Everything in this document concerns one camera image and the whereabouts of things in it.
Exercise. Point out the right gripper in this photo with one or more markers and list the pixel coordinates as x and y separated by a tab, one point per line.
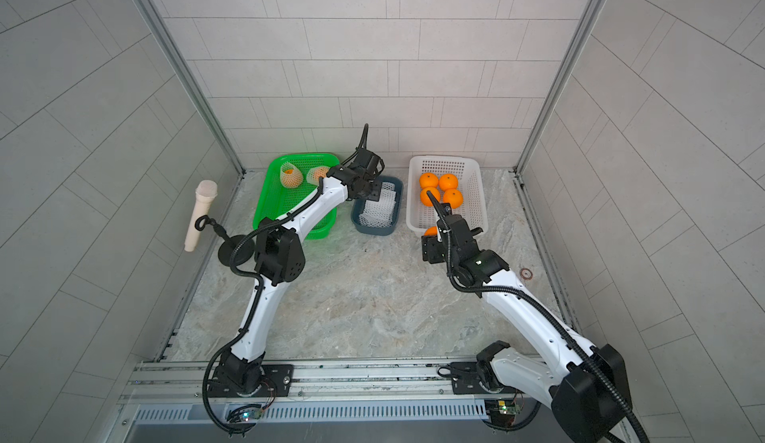
429	247

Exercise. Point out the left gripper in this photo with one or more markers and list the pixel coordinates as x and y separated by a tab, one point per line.
376	190

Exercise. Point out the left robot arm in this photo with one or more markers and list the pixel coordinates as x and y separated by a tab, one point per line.
273	256

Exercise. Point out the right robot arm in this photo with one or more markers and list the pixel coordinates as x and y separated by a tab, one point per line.
585	386

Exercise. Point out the dark blue plastic tub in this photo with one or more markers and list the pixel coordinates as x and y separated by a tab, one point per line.
359	205

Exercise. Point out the white plastic basket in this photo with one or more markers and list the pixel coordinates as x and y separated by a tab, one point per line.
419	217

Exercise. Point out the right green circuit board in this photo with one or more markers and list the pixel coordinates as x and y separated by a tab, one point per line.
502	413

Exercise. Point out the green circuit board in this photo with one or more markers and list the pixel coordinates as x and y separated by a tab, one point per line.
247	414
502	413

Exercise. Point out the left green circuit board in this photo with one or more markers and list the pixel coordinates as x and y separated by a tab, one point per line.
247	414

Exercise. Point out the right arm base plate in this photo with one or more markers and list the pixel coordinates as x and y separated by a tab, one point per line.
464	378

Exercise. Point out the aluminium rail frame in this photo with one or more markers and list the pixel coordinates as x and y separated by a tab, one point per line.
348	390

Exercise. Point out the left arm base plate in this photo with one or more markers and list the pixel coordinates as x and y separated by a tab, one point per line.
269	380

